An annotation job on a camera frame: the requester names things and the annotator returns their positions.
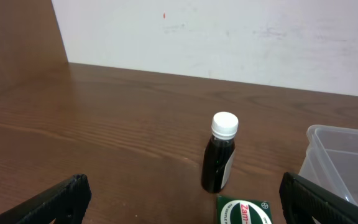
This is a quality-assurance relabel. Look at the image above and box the clear plastic container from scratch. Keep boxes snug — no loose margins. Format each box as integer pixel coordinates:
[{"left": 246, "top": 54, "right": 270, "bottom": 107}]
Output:
[{"left": 299, "top": 125, "right": 358, "bottom": 206}]

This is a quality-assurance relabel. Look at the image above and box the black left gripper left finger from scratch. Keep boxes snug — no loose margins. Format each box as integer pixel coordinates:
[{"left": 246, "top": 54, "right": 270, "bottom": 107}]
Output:
[{"left": 0, "top": 174, "right": 91, "bottom": 224}]

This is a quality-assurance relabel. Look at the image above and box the dark bottle white cap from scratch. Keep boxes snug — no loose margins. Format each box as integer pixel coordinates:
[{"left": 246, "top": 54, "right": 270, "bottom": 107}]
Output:
[{"left": 201, "top": 111, "right": 239, "bottom": 194}]

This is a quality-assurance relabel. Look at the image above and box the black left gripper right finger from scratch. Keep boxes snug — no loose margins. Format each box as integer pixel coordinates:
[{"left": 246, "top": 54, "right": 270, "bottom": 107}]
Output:
[{"left": 279, "top": 172, "right": 358, "bottom": 224}]

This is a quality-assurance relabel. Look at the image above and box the green Zam-Buk tin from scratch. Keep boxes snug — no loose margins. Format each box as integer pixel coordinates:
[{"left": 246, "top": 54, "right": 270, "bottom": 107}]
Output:
[{"left": 216, "top": 195, "right": 273, "bottom": 224}]

